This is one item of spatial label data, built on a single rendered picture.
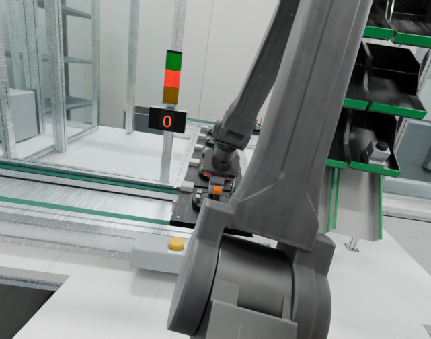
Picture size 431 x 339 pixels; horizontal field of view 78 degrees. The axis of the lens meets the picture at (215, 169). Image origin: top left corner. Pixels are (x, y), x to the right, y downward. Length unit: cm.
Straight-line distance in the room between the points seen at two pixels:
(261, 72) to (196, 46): 402
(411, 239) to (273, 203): 168
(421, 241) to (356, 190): 96
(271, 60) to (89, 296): 63
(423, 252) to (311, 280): 174
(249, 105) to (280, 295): 39
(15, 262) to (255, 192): 75
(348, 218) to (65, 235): 81
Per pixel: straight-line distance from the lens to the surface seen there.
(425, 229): 185
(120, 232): 77
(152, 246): 70
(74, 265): 83
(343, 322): 82
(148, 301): 72
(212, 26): 447
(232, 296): 19
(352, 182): 97
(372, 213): 96
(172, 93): 89
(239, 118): 55
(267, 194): 19
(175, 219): 79
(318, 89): 21
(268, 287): 20
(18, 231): 90
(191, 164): 119
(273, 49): 45
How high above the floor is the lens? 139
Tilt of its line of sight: 21 degrees down
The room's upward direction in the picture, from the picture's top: 9 degrees clockwise
